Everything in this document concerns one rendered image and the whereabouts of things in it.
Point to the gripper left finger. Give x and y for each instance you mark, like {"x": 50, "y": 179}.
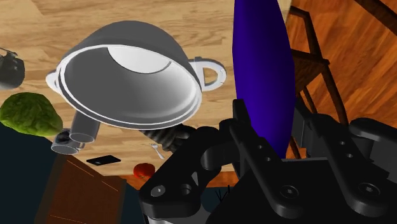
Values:
{"x": 186, "y": 173}

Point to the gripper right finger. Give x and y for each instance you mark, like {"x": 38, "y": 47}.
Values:
{"x": 356, "y": 161}

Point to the blue elongated pointed object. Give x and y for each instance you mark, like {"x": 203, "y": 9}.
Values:
{"x": 263, "y": 71}

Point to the silver fork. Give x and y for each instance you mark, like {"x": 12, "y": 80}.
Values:
{"x": 157, "y": 151}

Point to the dark grey ribbed object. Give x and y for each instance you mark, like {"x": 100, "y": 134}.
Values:
{"x": 169, "y": 136}

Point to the red tomato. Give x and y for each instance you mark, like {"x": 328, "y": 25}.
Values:
{"x": 143, "y": 170}

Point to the black phone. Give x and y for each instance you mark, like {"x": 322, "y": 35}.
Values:
{"x": 103, "y": 160}

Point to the dark wooden chair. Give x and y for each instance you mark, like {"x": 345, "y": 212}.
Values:
{"x": 310, "y": 62}

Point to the grey cup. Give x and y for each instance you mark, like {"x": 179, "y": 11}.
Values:
{"x": 83, "y": 130}
{"x": 63, "y": 146}

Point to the light wooden table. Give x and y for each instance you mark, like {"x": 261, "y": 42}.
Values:
{"x": 192, "y": 24}

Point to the green lettuce head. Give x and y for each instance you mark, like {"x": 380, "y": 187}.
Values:
{"x": 29, "y": 114}

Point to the dark grey kettle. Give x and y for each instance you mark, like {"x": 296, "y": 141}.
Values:
{"x": 11, "y": 73}

